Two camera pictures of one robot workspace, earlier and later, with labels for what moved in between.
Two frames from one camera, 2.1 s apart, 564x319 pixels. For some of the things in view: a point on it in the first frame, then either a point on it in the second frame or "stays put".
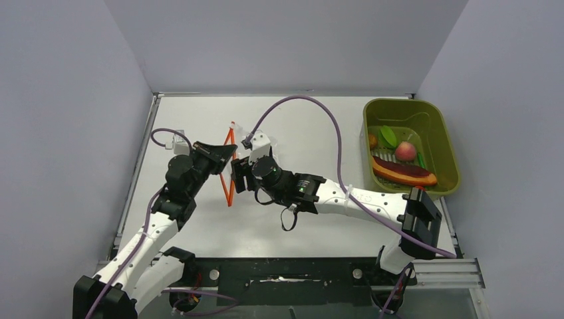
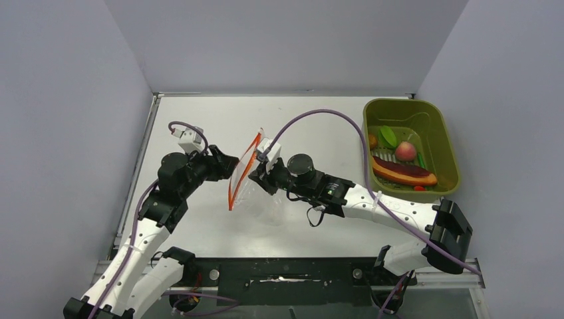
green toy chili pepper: [420, 160] stays put
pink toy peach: [405, 151] stays put
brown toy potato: [373, 141] stays put
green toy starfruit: [386, 137] stays put
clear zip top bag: [237, 133] -> [247, 194]
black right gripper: [242, 169] -> [266, 180]
